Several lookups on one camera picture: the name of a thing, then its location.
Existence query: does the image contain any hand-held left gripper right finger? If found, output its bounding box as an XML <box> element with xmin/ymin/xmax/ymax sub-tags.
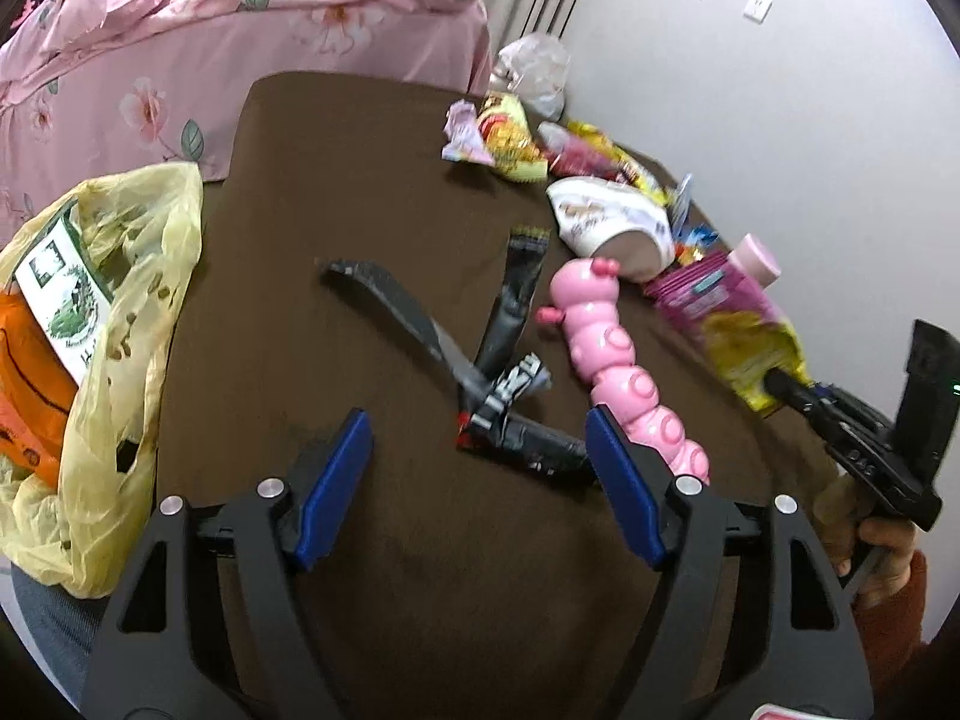
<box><xmin>583</xmin><ymin>403</ymin><xmax>877</xmax><ymax>720</ymax></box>

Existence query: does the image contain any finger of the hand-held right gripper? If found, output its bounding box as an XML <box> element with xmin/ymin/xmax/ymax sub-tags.
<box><xmin>763</xmin><ymin>367</ymin><xmax>871</xmax><ymax>452</ymax></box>

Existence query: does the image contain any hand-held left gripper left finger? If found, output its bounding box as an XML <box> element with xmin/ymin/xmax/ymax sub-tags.
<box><xmin>79</xmin><ymin>409</ymin><xmax>376</xmax><ymax>720</ymax></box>

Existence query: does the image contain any magenta yellow snack packet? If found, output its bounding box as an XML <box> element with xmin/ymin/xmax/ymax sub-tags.
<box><xmin>645</xmin><ymin>251</ymin><xmax>815</xmax><ymax>417</ymax></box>

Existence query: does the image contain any yellow plastic bag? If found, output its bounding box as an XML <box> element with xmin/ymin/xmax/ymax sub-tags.
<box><xmin>0</xmin><ymin>161</ymin><xmax>205</xmax><ymax>601</ymax></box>

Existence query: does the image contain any person's right forearm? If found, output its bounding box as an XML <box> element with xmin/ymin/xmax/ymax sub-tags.
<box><xmin>851</xmin><ymin>551</ymin><xmax>947</xmax><ymax>695</ymax></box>

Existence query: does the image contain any person's right hand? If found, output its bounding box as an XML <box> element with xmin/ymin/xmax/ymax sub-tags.
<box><xmin>835</xmin><ymin>519</ymin><xmax>921</xmax><ymax>610</ymax></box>

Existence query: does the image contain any black red edged wrapper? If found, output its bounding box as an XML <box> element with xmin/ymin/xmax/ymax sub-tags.
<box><xmin>456</xmin><ymin>420</ymin><xmax>595</xmax><ymax>478</ymax></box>

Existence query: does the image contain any pink caterpillar toy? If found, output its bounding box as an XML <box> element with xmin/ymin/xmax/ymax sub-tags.
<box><xmin>535</xmin><ymin>257</ymin><xmax>712</xmax><ymax>487</ymax></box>

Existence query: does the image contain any pink bottle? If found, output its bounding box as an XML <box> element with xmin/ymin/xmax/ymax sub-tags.
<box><xmin>724</xmin><ymin>234</ymin><xmax>782</xmax><ymax>287</ymax></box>

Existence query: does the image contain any colourful small wrapper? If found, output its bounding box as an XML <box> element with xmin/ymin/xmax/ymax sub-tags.
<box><xmin>673</xmin><ymin>223</ymin><xmax>722</xmax><ymax>268</ymax></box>

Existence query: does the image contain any long black wrapper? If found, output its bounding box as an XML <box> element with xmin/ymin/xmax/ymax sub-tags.
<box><xmin>321</xmin><ymin>258</ymin><xmax>488</xmax><ymax>406</ymax></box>
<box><xmin>478</xmin><ymin>225</ymin><xmax>552</xmax><ymax>385</ymax></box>

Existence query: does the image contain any white paper cup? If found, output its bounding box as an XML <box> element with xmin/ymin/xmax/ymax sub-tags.
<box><xmin>546</xmin><ymin>176</ymin><xmax>672</xmax><ymax>282</ymax></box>

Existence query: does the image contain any grey blue cloth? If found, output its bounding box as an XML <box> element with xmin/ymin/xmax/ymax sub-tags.
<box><xmin>11</xmin><ymin>566</ymin><xmax>102</xmax><ymax>698</ymax></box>

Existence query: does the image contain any orange packet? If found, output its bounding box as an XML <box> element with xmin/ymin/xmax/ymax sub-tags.
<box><xmin>0</xmin><ymin>292</ymin><xmax>80</xmax><ymax>488</ymax></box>

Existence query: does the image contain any white green printed box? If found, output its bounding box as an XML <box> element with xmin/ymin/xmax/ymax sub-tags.
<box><xmin>13</xmin><ymin>199</ymin><xmax>117</xmax><ymax>383</ymax></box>

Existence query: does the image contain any purple white crumpled wrapper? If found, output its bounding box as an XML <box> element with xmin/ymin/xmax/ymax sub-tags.
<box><xmin>441</xmin><ymin>100</ymin><xmax>496</xmax><ymax>166</ymax></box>

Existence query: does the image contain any white plastic bag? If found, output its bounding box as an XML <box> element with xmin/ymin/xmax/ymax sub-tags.
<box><xmin>491</xmin><ymin>32</ymin><xmax>571</xmax><ymax>121</ymax></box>

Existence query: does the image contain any pink floral bed quilt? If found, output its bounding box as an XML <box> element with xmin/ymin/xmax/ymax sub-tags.
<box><xmin>0</xmin><ymin>0</ymin><xmax>505</xmax><ymax>230</ymax></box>

